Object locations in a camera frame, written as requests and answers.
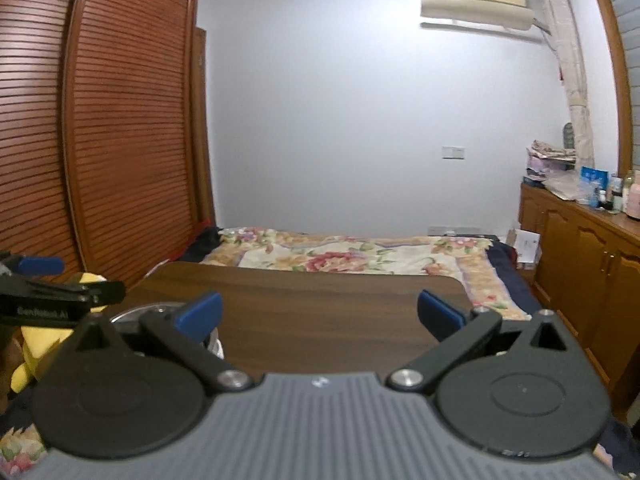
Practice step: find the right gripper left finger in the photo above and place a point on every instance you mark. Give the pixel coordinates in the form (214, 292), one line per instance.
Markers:
(179, 336)

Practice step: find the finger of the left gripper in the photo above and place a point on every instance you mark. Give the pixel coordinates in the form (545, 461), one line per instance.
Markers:
(36, 266)
(100, 294)

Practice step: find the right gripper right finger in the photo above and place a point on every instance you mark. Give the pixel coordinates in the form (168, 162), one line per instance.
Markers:
(461, 337)

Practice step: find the floral bed quilt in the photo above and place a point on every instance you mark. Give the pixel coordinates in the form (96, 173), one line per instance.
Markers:
(482, 265)

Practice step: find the black clothing pile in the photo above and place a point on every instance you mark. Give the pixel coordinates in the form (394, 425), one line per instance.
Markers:
(202, 246)

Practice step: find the white paper bag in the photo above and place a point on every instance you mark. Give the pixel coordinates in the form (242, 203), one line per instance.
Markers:
(526, 245)

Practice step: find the wooden sideboard cabinet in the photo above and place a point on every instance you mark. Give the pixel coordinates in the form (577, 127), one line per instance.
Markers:
(588, 273)

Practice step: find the brown louvered wardrobe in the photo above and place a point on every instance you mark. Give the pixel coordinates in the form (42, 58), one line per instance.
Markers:
(103, 160)

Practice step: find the folded clothes stack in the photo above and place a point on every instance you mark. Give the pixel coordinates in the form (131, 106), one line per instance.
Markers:
(545, 161)

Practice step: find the blue picture box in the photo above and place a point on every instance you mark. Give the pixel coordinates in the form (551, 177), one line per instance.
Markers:
(592, 184)

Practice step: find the pink kettle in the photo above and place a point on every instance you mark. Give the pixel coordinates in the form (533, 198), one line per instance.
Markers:
(632, 202)

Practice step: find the white air conditioner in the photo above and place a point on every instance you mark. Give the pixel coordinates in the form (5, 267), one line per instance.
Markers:
(511, 14)

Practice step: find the cream patterned curtain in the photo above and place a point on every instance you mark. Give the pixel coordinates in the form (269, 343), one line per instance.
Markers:
(565, 42)

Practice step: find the grey window blind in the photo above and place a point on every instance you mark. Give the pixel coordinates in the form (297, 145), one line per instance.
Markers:
(627, 18)

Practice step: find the white wall switch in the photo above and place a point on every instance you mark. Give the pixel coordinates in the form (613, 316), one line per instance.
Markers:
(453, 152)

